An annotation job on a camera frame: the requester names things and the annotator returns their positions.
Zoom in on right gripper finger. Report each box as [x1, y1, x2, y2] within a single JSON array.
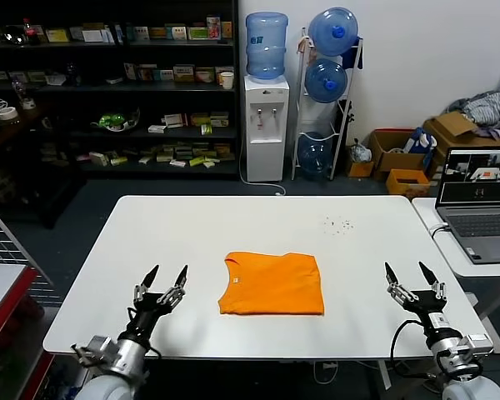
[[419, 261, 448, 302], [384, 262, 418, 308]]

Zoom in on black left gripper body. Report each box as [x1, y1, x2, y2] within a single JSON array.
[[124, 293, 174, 339]]

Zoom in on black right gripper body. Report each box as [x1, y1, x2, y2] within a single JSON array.
[[403, 290, 452, 339]]

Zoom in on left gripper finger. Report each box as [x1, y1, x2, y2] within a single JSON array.
[[132, 263, 162, 303], [157, 264, 190, 308]]

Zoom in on orange t-shirt white print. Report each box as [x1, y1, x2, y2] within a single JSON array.
[[217, 251, 326, 317]]

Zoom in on grey clothes pile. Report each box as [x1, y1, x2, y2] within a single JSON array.
[[446, 91, 500, 139]]

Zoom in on small white side table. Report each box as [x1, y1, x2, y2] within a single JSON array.
[[412, 196, 500, 356]]

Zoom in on grey open laptop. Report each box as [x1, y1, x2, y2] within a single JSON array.
[[436, 148, 500, 266]]

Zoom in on scattered dark crumbs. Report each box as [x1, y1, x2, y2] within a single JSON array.
[[323, 216, 356, 238]]

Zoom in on yellow cardboard crate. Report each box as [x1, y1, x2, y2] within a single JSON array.
[[386, 168, 432, 200]]

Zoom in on small orange cardboard box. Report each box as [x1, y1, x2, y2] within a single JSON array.
[[345, 159, 376, 179]]

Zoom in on white plastic bag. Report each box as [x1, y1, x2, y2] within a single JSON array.
[[347, 141, 374, 164]]

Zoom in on red framed white cart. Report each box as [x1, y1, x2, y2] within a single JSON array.
[[0, 262, 56, 400]]

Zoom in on blue white bag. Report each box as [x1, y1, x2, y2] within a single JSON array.
[[403, 127, 439, 157]]

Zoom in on blue water jug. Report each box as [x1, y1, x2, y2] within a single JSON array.
[[307, 6, 360, 58], [245, 12, 290, 83], [297, 131, 335, 176], [304, 57, 350, 104]]

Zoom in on large open cardboard box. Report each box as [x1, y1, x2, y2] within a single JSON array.
[[423, 111, 500, 181]]

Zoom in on green fruit bowl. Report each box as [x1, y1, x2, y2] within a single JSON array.
[[90, 107, 142, 134]]

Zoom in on red white medicine box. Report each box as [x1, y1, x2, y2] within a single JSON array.
[[163, 113, 190, 128]]

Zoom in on black folded stand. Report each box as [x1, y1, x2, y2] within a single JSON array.
[[337, 100, 357, 148]]

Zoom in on white water dispenser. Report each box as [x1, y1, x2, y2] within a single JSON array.
[[244, 74, 292, 183]]

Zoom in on dark wooden desk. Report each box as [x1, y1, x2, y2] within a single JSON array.
[[0, 102, 88, 230]]

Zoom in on white metal jug rack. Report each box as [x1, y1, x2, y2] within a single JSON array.
[[291, 27, 365, 182]]

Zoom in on black shelving unit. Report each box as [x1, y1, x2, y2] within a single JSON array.
[[0, 0, 242, 182]]

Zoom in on yellow white medicine box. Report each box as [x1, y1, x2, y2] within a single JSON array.
[[173, 64, 196, 83]]

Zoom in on dark blue bottle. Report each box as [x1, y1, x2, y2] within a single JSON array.
[[65, 62, 82, 88]]

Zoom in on clear bottle pink label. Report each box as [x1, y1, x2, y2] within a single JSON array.
[[11, 79, 38, 111]]

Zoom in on dark blue cloth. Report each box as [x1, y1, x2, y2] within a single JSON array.
[[341, 40, 365, 71]]

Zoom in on wide white box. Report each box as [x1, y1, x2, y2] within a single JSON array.
[[82, 27, 110, 43]]

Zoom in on pale hanging cloth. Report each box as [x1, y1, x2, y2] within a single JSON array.
[[297, 36, 318, 60]]

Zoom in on cola bottle red label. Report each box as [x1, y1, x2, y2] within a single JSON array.
[[22, 17, 42, 47]]

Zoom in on clear glass bowl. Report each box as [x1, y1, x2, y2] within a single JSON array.
[[2, 24, 28, 46]]

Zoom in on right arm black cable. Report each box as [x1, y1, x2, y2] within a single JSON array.
[[389, 319, 443, 381]]

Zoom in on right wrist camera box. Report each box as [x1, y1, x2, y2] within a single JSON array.
[[466, 332, 495, 356]]

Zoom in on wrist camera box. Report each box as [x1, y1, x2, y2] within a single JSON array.
[[466, 332, 495, 356], [71, 335, 114, 368]]

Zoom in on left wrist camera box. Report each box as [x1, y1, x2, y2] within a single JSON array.
[[71, 335, 114, 368]]

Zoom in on white cable loop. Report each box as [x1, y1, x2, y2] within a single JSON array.
[[314, 361, 339, 386]]

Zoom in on white dispenser power cable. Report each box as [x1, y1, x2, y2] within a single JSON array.
[[238, 133, 288, 197]]

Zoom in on white wire grid panel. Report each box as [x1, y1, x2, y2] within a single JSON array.
[[0, 199, 63, 308]]

